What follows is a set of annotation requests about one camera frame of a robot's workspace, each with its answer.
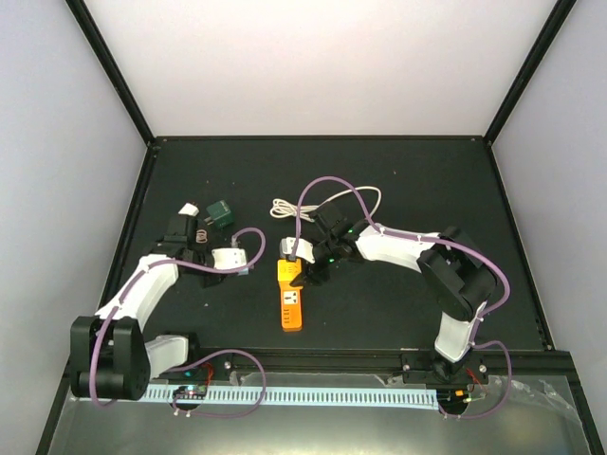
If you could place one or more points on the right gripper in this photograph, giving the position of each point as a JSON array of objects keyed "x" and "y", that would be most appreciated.
[{"x": 311, "y": 275}]

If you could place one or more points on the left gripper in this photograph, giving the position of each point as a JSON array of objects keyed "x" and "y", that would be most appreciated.
[{"x": 215, "y": 279}]

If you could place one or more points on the yellow cube socket adapter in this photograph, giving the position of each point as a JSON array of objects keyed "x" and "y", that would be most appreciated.
[{"x": 288, "y": 271}]

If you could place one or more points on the orange power strip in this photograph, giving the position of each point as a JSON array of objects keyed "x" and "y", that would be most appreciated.
[{"x": 291, "y": 307}]

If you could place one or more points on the green cube socket adapter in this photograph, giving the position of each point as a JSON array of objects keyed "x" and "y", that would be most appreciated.
[{"x": 219, "y": 214}]

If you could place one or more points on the white usb charger plug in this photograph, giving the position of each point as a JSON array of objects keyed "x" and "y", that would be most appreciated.
[{"x": 189, "y": 210}]

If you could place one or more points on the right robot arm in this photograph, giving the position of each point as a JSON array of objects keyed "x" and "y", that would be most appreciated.
[{"x": 461, "y": 278}]

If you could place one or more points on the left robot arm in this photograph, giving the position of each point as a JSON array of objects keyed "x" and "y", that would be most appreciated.
[{"x": 109, "y": 358}]

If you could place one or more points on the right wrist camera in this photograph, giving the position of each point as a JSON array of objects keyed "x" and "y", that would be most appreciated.
[{"x": 290, "y": 248}]

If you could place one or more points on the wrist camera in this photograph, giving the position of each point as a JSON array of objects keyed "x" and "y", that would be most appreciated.
[
  {"x": 228, "y": 258},
  {"x": 290, "y": 248}
]

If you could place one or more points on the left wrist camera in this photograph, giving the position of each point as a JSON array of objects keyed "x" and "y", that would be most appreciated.
[{"x": 228, "y": 258}]

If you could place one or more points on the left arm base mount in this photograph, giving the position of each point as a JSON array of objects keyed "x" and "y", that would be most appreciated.
[{"x": 197, "y": 368}]

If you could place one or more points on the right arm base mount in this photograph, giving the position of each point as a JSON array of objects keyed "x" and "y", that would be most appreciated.
[{"x": 430, "y": 368}]

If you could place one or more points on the light blue cable duct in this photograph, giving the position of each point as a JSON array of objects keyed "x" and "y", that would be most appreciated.
[{"x": 417, "y": 399}]

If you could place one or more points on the black aluminium frame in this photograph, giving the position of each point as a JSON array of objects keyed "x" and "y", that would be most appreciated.
[{"x": 466, "y": 173}]

